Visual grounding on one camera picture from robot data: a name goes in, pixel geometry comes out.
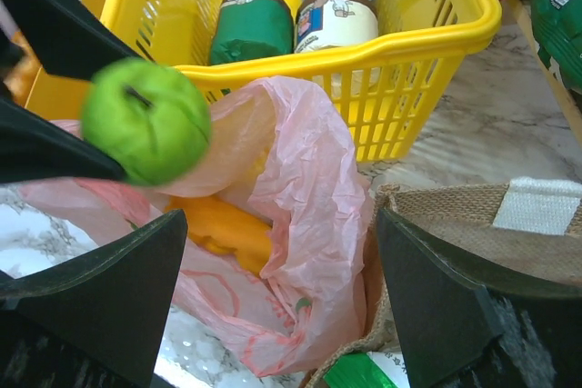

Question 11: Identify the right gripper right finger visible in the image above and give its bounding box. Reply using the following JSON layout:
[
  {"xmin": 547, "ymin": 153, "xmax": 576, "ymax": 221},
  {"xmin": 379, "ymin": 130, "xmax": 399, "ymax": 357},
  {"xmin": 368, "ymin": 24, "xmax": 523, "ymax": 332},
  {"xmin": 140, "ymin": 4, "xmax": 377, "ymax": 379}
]
[{"xmin": 376, "ymin": 208, "xmax": 581, "ymax": 387}]

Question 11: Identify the large yellow shopping basket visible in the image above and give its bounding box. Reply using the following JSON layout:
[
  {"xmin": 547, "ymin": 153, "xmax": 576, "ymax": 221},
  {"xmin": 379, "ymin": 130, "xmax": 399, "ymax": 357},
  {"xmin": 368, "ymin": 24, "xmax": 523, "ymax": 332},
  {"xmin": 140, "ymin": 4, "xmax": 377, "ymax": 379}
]
[{"xmin": 100, "ymin": 0, "xmax": 503, "ymax": 163}]

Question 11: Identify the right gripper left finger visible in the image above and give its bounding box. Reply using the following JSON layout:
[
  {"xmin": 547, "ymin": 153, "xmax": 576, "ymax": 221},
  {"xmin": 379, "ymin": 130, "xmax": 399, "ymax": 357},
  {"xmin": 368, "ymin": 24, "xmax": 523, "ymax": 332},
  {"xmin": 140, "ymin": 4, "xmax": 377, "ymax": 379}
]
[{"xmin": 1, "ymin": 210, "xmax": 187, "ymax": 387}]

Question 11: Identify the pink plastic grocery bag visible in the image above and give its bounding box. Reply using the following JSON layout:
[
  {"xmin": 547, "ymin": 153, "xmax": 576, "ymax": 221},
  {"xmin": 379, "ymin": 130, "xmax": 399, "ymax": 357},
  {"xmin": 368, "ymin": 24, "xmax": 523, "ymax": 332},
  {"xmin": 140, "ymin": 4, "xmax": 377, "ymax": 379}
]
[{"xmin": 19, "ymin": 76, "xmax": 373, "ymax": 377}]

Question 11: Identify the braided toy bread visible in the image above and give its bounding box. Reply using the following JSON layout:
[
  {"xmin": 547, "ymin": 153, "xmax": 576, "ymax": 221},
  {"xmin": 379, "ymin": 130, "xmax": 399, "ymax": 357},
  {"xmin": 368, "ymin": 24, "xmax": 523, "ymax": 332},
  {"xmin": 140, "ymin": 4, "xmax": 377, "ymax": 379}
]
[{"xmin": 167, "ymin": 195, "xmax": 272, "ymax": 276}]

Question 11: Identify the green Chuba chips bag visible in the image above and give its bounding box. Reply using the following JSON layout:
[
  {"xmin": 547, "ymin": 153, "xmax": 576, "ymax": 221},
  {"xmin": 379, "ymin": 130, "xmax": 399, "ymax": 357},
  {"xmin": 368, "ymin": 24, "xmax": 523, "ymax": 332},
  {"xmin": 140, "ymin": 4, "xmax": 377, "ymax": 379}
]
[{"xmin": 324, "ymin": 352, "xmax": 410, "ymax": 388}]

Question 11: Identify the green snack bag lower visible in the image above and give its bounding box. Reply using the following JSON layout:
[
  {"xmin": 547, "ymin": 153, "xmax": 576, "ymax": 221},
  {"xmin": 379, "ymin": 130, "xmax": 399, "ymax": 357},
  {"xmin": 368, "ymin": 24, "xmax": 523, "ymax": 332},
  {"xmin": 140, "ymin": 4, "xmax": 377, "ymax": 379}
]
[{"xmin": 530, "ymin": 0, "xmax": 581, "ymax": 95}]

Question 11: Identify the green toilet paper roll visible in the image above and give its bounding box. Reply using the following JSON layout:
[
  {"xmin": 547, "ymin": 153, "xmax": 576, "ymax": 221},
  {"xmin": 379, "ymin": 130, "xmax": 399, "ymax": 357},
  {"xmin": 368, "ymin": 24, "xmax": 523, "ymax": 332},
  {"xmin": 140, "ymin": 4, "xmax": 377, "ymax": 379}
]
[{"xmin": 209, "ymin": 0, "xmax": 294, "ymax": 65}]

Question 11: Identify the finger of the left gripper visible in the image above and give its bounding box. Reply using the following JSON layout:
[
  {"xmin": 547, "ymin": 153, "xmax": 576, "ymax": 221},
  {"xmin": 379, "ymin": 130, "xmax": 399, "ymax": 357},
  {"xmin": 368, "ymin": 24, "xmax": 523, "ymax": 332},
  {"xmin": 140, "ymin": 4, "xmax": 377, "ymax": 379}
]
[
  {"xmin": 1, "ymin": 97, "xmax": 126, "ymax": 184},
  {"xmin": 2, "ymin": 0, "xmax": 138, "ymax": 81}
]

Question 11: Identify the brown burlap tote bag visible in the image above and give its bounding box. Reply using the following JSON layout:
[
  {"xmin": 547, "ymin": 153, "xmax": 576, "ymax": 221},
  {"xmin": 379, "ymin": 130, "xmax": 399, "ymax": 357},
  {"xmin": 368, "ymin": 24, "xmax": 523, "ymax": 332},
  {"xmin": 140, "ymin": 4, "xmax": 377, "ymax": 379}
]
[{"xmin": 305, "ymin": 177, "xmax": 581, "ymax": 387}]

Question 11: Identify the toy green cabbage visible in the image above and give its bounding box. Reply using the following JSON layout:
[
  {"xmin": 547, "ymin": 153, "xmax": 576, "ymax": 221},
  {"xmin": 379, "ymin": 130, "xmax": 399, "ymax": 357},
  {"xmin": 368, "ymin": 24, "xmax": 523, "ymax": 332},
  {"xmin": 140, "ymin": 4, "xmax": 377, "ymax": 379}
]
[{"xmin": 80, "ymin": 57, "xmax": 212, "ymax": 186}]

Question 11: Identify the small yellow plastic bin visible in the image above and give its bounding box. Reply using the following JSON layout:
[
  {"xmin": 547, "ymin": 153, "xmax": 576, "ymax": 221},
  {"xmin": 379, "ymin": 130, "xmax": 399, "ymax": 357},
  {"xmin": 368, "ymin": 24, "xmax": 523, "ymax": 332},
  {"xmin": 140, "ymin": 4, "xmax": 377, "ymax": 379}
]
[{"xmin": 25, "ymin": 0, "xmax": 116, "ymax": 120}]

